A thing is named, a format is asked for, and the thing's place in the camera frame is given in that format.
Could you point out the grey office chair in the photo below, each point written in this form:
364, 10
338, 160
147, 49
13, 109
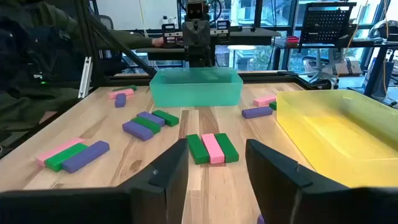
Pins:
321, 67

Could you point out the brown cardboard box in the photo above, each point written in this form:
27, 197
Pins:
349, 67

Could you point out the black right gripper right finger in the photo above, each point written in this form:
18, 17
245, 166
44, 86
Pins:
273, 180

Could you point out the silver aluminium bracket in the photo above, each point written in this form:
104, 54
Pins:
85, 77

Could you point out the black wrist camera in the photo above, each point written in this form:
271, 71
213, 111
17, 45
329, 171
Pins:
197, 10

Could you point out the green translucent plastic bin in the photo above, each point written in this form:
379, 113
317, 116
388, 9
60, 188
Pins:
196, 93

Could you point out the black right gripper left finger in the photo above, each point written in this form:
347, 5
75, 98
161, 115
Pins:
168, 177

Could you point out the small red object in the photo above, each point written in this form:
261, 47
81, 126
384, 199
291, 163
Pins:
292, 39

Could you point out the yellow translucent plastic bin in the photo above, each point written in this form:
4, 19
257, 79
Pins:
335, 140

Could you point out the person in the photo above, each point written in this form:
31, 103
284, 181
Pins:
31, 46

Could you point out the person's hand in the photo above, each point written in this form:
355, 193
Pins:
158, 42

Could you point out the black standing desk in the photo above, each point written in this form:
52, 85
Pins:
373, 44

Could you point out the black perforated panel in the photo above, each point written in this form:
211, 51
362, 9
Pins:
326, 23

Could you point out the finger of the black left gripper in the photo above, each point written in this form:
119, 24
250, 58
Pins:
189, 32
203, 32

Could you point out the green rectangular block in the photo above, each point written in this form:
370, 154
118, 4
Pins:
63, 157
129, 87
227, 147
166, 117
146, 124
273, 105
197, 149

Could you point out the black side desk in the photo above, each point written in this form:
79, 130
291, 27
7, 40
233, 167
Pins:
248, 35

